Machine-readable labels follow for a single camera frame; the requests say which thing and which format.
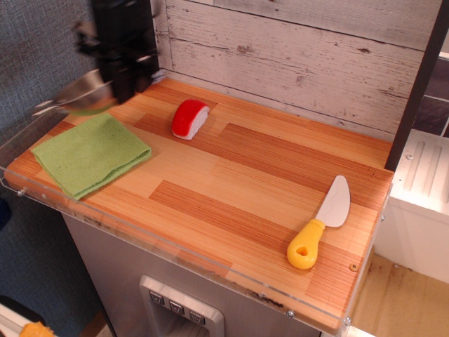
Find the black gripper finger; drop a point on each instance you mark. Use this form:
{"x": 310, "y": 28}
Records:
{"x": 123, "y": 79}
{"x": 104, "y": 70}

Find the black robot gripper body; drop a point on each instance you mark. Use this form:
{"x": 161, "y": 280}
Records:
{"x": 112, "y": 34}

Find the stainless steel pot with handles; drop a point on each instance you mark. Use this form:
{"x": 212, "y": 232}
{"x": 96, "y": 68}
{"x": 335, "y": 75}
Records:
{"x": 88, "y": 95}

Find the green folded cloth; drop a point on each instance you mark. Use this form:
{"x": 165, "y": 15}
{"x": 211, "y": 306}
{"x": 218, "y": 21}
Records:
{"x": 91, "y": 155}

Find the red white toy sushi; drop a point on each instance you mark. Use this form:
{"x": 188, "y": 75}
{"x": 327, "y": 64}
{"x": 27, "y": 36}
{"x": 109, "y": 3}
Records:
{"x": 189, "y": 118}

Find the grey toy fridge cabinet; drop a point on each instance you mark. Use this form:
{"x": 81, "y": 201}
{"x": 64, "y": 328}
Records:
{"x": 115, "y": 267}

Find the silver water dispenser panel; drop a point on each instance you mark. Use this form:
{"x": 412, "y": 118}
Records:
{"x": 174, "y": 313}

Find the yellow orange object at corner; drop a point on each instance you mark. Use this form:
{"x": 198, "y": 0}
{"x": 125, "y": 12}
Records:
{"x": 36, "y": 329}

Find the white toy sink unit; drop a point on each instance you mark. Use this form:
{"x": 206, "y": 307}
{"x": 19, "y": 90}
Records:
{"x": 413, "y": 231}

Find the clear acrylic guard rail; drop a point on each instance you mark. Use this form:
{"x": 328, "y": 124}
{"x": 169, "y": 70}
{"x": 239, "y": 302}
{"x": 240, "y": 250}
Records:
{"x": 231, "y": 195}

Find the yellow handled toy knife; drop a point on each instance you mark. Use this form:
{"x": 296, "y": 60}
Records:
{"x": 303, "y": 250}

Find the dark right upright post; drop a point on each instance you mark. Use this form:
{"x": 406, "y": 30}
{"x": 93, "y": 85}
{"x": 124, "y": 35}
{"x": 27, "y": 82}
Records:
{"x": 424, "y": 73}

